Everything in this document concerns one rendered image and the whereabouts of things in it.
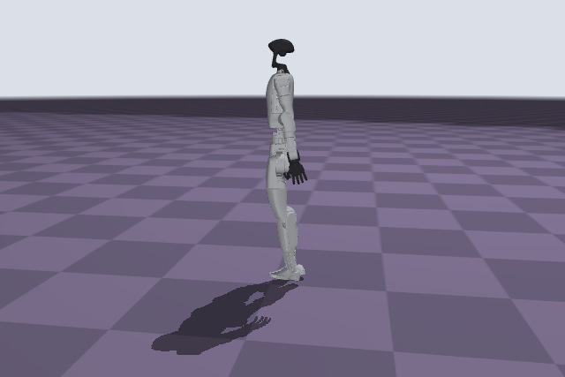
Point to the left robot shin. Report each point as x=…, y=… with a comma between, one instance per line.
x=288, y=238

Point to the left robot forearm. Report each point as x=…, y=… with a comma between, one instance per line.
x=289, y=135

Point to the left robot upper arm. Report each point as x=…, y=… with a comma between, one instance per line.
x=282, y=87

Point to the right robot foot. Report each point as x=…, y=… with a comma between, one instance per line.
x=298, y=267

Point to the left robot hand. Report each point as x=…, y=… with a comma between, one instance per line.
x=296, y=169

